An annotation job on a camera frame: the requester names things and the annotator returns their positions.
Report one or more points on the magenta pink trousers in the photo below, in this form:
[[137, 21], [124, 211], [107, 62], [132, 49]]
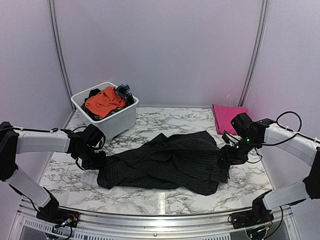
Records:
[[223, 116]]

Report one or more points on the orange garment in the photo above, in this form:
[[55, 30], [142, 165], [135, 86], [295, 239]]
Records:
[[104, 102]]

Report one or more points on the black garment in bin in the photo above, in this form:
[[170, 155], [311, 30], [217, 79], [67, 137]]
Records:
[[93, 92]]

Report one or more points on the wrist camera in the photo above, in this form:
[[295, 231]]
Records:
[[241, 123], [94, 137]]

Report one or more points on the left aluminium wall post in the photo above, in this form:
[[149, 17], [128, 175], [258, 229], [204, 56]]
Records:
[[59, 51]]

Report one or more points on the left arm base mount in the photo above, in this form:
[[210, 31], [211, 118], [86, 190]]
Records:
[[59, 216]]

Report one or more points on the black striped garment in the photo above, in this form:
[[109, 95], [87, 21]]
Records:
[[181, 160]]

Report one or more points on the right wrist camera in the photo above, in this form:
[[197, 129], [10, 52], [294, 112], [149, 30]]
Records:
[[241, 123]]

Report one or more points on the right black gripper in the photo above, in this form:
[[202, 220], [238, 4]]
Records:
[[228, 156]]

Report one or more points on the aluminium wall post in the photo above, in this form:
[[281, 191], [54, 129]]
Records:
[[255, 53], [59, 51]]

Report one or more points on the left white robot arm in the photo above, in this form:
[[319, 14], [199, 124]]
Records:
[[16, 140]]

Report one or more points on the plaid grey garment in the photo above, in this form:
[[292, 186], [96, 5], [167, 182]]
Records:
[[125, 92]]

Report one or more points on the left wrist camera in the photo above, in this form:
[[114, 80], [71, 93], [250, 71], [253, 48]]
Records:
[[94, 137]]

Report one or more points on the right aluminium wall post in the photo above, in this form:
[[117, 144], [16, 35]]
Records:
[[255, 53]]

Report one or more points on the aluminium front rail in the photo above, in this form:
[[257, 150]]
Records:
[[107, 226]]

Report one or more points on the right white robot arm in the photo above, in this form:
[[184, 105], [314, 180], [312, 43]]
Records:
[[268, 133]]

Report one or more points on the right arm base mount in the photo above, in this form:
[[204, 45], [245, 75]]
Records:
[[249, 218]]

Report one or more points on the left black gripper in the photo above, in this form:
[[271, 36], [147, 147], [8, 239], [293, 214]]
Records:
[[99, 165]]

